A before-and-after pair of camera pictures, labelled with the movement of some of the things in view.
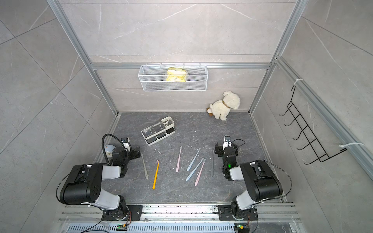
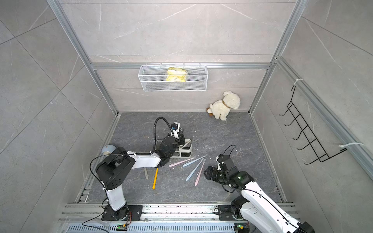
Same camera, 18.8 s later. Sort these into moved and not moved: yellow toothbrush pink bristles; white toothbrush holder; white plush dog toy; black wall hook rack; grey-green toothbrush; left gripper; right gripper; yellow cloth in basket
Moved: white toothbrush holder; left gripper; right gripper
Not moved: white plush dog toy; black wall hook rack; yellow toothbrush pink bristles; yellow cloth in basket; grey-green toothbrush
